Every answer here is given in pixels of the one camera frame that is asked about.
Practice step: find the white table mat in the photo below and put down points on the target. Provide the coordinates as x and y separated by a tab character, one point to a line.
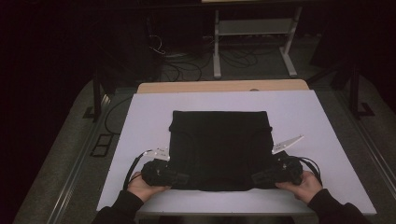
218	101

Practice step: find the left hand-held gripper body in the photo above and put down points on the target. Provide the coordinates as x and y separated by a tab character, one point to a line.
157	172

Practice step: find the white metal frame desk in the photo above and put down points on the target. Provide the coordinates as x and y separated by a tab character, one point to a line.
217	46

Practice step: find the person's right hand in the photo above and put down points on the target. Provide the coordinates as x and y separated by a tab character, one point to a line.
306	188

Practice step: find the black metal stand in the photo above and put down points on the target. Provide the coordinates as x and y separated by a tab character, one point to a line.
97	93
354	93

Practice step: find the black floor socket plate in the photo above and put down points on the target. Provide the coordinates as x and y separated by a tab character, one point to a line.
101	145

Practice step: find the person's left hand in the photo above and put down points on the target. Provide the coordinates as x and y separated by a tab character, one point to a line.
144	189

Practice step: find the black tank top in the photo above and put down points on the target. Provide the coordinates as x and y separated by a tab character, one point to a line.
221	149

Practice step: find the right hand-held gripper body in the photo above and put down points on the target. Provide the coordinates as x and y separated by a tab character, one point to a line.
289	169

